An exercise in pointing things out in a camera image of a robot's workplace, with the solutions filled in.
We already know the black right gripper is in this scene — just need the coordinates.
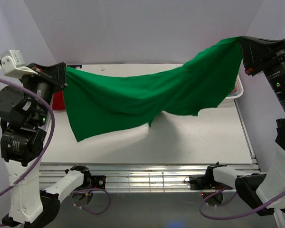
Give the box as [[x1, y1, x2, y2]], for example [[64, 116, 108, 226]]
[[237, 33, 285, 114]]

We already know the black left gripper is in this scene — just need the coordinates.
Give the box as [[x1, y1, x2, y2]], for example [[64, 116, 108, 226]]
[[19, 61, 68, 124]]

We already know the green t shirt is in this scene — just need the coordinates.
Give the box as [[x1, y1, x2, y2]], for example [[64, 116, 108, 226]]
[[63, 37, 242, 142]]

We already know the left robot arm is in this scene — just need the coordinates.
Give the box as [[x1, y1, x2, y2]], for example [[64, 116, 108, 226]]
[[0, 63, 91, 228]]

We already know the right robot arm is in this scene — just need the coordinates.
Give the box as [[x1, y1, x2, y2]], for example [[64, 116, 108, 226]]
[[189, 36, 285, 216]]

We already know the blue label sticker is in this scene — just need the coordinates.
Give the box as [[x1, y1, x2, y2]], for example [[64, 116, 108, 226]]
[[67, 65, 82, 69]]

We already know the folded red t shirt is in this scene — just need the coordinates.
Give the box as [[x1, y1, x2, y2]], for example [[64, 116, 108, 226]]
[[52, 91, 66, 111]]

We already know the white perforated plastic basket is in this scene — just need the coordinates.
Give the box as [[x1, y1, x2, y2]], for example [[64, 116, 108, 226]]
[[222, 75, 244, 104]]

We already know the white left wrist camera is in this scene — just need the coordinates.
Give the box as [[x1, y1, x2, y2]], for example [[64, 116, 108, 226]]
[[0, 49, 26, 78]]

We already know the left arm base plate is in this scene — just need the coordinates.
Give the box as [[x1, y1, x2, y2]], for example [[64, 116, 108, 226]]
[[88, 175, 106, 190]]

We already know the aluminium rail frame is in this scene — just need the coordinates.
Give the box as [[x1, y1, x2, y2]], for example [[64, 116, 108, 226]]
[[10, 102, 285, 228]]

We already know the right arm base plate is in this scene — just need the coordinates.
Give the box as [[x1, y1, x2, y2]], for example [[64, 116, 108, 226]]
[[183, 175, 232, 190]]

